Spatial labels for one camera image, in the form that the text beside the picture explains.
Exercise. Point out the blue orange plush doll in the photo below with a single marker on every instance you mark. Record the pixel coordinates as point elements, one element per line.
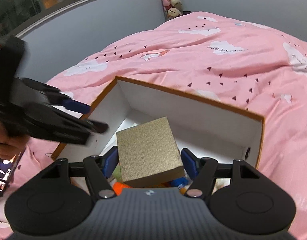
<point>182,184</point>

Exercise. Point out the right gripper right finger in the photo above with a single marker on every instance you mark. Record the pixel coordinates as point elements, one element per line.
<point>202,173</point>

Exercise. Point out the smartphone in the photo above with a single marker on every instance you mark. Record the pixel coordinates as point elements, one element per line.
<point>7,169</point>

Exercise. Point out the orange cardboard box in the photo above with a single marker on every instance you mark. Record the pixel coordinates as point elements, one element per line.
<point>208,128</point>

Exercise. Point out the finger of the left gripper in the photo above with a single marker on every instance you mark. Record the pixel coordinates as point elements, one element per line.
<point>68,99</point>
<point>66,128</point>

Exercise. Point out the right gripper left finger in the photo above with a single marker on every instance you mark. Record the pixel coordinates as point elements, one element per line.
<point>98,170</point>

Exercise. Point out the pink green pompom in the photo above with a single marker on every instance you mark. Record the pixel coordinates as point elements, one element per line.
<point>117,174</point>

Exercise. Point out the person left hand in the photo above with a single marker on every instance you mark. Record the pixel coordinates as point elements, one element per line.
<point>11,146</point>

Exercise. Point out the gold glitter box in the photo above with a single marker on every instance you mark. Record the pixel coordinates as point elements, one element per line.
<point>148,154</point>

